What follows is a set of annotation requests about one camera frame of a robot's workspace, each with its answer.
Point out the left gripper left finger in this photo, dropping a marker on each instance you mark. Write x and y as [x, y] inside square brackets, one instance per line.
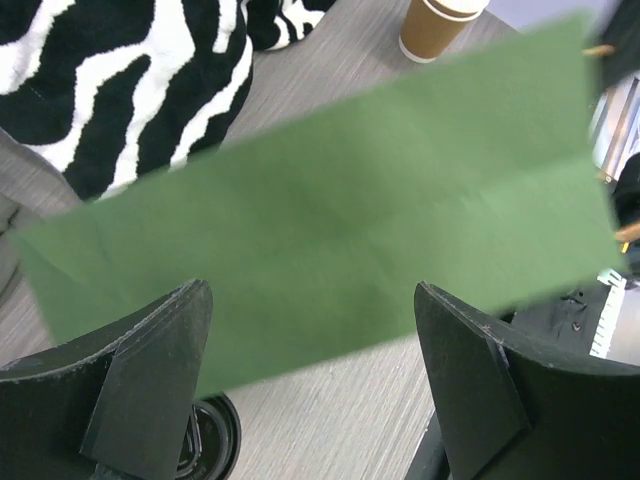
[113, 403]

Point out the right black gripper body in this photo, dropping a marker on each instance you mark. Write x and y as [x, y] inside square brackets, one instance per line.
[621, 37]

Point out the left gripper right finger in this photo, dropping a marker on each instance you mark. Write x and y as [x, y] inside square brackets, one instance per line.
[511, 406]

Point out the brown paper cups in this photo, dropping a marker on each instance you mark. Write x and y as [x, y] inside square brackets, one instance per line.
[430, 26]

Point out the green paper gift bag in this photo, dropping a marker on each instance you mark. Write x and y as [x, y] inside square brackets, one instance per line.
[474, 174]

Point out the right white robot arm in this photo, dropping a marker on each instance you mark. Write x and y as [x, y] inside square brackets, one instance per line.
[615, 126]

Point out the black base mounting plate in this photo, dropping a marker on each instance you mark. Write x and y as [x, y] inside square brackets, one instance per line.
[569, 321]

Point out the olive green folded cloth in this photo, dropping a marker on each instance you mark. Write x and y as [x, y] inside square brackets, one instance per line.
[31, 190]

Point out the zebra print pillow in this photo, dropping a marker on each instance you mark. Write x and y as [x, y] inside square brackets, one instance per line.
[109, 91]

